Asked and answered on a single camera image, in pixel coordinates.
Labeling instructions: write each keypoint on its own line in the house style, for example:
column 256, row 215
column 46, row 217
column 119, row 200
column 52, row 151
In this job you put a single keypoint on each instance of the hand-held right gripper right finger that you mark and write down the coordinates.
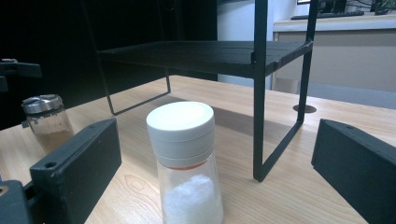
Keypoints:
column 358, row 165

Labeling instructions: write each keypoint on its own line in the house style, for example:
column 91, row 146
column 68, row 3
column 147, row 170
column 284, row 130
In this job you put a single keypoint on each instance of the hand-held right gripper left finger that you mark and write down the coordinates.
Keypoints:
column 77, row 168

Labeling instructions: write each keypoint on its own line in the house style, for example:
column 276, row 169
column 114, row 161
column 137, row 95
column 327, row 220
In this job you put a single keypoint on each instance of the metal-lidded glass spice jar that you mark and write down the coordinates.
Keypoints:
column 46, row 124

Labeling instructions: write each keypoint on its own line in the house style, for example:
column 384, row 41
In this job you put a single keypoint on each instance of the white-lidded clear salt jar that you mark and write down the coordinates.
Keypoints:
column 182, row 133

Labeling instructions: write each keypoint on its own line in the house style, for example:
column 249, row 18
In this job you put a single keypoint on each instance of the black two-tier shelf rack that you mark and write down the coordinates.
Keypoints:
column 202, row 57

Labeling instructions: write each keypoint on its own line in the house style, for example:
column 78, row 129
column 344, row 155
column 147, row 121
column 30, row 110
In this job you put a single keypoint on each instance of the dark curtain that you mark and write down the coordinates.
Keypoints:
column 56, row 31

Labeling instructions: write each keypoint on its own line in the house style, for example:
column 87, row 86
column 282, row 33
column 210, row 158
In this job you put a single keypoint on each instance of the round table grommet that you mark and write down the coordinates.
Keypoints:
column 306, row 109

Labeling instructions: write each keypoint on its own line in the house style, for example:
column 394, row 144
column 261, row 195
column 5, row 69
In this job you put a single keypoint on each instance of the beige cabinet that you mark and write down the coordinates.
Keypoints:
column 348, row 56

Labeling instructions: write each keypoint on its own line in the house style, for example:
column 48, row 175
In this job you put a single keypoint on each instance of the black keyboard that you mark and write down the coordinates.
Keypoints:
column 327, row 15

